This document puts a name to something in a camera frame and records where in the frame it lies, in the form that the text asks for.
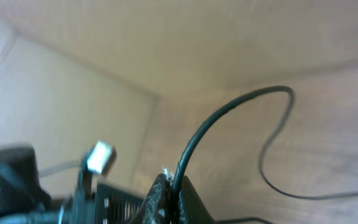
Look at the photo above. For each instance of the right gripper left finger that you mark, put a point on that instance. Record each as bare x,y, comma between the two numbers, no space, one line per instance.
154,208

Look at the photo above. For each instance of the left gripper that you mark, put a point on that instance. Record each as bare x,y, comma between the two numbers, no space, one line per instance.
112,205

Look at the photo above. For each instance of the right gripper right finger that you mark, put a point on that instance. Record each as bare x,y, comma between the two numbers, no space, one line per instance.
191,209

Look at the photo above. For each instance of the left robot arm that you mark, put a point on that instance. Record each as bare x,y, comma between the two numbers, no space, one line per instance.
23,200

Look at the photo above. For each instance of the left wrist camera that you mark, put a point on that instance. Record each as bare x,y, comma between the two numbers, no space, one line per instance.
101,158

